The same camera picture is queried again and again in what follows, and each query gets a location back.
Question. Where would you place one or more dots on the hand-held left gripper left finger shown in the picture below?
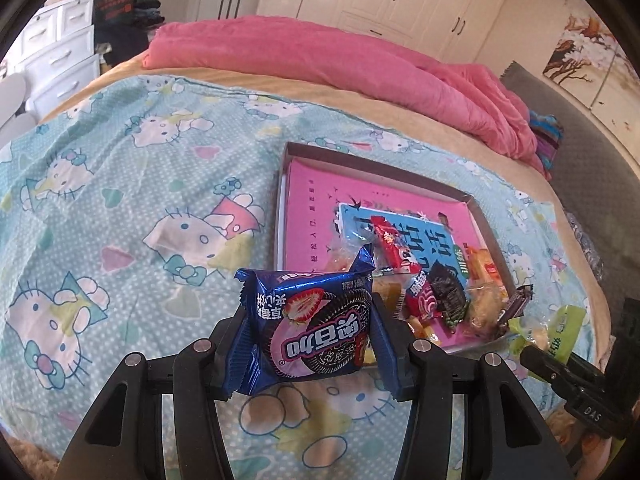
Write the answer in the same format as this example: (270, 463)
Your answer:
(210, 365)

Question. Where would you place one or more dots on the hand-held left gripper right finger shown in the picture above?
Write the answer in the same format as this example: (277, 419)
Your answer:
(387, 360)

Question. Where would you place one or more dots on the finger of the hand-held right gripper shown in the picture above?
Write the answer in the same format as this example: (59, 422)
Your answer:
(545, 366)

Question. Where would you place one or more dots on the light green snack packet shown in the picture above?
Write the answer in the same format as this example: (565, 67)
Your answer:
(560, 330)

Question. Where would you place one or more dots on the brown chocolate bar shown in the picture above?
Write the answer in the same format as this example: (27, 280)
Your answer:
(515, 305)

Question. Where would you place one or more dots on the red swirl candy packet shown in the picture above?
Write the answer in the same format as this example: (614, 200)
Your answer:
(425, 300)

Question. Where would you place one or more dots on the blue cookie packet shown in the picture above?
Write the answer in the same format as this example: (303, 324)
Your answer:
(310, 330)

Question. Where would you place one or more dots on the clear zip bag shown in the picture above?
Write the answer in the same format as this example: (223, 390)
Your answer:
(482, 310)

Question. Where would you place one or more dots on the black snack packet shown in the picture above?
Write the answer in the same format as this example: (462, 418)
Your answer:
(447, 295)

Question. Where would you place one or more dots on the clear packet of yellow snacks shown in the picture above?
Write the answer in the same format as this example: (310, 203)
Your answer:
(345, 257)

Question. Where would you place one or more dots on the red snack packet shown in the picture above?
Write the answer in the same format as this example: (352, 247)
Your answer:
(395, 245)

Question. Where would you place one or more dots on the orange bread packet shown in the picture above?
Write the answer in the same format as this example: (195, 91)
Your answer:
(482, 265)

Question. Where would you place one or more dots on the dark cardboard box tray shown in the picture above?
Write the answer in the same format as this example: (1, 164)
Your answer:
(400, 182)

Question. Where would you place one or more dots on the green clear snack packet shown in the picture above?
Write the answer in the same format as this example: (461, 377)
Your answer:
(520, 327)

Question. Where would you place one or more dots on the pink book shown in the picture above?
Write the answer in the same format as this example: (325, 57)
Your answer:
(320, 200)

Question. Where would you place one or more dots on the cartoon cat print bedsheet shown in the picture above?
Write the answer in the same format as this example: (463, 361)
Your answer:
(125, 185)

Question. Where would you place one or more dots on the brown shaggy rug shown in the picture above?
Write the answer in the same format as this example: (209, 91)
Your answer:
(20, 452)

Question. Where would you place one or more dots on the grey quilted headboard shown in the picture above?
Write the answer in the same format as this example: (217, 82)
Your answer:
(590, 160)

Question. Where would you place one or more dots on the striped colourful pillow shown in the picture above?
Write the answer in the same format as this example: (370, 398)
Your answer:
(547, 132)

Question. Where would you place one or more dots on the pink blanket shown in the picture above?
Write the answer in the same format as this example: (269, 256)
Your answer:
(300, 55)

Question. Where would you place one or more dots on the white chair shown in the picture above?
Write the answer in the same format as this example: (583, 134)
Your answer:
(12, 95)

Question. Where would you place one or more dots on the white drawer chest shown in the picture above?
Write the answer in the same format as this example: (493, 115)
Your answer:
(55, 60)

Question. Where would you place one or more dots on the white wardrobe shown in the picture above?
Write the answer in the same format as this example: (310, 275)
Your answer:
(400, 5)

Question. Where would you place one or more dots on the pile of dark clothes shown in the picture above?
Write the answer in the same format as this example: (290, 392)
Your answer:
(147, 10)

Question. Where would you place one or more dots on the dark paper bag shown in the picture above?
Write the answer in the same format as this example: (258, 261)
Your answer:
(115, 2)

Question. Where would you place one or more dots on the flower wall painting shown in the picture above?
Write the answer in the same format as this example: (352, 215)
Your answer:
(580, 50)

